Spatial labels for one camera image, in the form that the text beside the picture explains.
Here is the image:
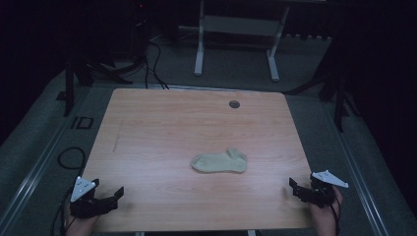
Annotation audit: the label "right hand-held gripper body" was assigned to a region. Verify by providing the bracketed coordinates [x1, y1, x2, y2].
[304, 169, 350, 207]

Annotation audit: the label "white desk frame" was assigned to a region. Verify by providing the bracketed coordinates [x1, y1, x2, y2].
[178, 0, 291, 83]

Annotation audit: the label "black metal stand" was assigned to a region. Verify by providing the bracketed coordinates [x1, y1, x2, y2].
[55, 55, 133, 118]
[314, 63, 353, 133]

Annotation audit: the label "looped black floor cable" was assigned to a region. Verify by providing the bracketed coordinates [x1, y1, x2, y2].
[57, 146, 88, 171]

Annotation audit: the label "person's right hand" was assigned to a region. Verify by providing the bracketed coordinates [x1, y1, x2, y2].
[309, 186, 344, 236]

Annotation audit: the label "grey metal floor rail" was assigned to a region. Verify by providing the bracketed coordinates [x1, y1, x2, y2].
[323, 99, 391, 236]
[0, 92, 91, 227]

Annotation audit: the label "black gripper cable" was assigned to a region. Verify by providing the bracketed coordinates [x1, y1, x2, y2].
[49, 187, 75, 236]
[329, 196, 342, 232]

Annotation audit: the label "black rectangular floor bracket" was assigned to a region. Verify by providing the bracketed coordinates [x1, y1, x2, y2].
[70, 115, 95, 130]

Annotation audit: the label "pale green sock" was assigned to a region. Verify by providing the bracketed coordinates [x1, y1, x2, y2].
[190, 147, 249, 174]

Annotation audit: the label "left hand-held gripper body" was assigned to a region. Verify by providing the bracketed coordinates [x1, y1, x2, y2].
[69, 176, 119, 219]

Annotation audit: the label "person's left hand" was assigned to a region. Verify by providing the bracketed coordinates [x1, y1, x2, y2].
[63, 209, 99, 236]

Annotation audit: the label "black hanging cables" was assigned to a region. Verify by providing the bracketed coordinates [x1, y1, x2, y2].
[143, 38, 170, 90]

